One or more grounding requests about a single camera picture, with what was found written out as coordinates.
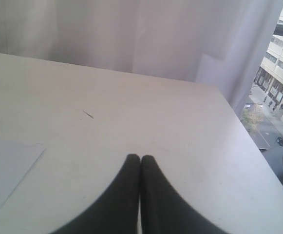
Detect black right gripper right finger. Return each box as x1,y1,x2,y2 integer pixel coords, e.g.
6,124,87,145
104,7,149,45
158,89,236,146
140,155,225,234

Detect white backdrop curtain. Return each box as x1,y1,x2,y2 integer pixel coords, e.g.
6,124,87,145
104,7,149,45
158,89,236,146
0,0,283,115

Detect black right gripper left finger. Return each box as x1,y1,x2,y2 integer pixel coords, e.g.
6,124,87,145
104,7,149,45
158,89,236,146
54,154,140,234

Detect white paper sheet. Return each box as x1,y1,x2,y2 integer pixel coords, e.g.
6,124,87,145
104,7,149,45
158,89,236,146
0,139,45,208

